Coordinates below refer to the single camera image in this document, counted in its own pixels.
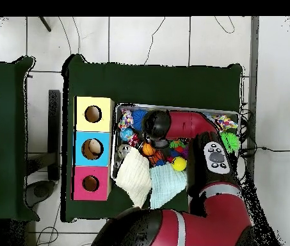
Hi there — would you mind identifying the yellow smiley ball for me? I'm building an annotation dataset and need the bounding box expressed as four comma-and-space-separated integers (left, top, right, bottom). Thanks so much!
172, 156, 188, 172

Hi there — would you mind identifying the wooden box with three holes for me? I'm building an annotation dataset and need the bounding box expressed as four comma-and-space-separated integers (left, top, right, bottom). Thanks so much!
72, 95, 116, 202

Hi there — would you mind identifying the small orange basketball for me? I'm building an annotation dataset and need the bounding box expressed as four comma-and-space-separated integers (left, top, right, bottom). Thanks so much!
141, 143, 156, 157

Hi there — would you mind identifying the cream yellow waffle cloth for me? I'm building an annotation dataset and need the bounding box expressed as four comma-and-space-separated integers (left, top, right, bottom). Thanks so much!
115, 147, 153, 208

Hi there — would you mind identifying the green covered side table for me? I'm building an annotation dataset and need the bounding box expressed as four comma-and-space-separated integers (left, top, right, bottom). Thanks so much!
0, 55, 36, 222

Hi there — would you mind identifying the black cable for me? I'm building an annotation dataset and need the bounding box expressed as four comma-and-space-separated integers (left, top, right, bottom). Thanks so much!
239, 145, 290, 154

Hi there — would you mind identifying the clear mesh bin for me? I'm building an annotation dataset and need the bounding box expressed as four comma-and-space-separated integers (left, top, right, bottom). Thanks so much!
111, 104, 240, 190

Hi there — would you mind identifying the mint green waffle cloth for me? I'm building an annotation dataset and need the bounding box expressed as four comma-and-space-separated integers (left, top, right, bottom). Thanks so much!
149, 163, 188, 210

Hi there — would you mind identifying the dark green tablecloth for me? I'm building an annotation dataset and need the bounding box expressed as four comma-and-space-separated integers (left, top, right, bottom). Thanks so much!
61, 53, 244, 224

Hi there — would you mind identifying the colourful rope knot toy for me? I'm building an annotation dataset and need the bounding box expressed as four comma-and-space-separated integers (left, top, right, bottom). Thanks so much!
118, 110, 134, 129

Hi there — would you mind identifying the green spiky rubber ball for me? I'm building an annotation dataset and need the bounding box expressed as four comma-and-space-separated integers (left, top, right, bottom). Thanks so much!
221, 132, 240, 154

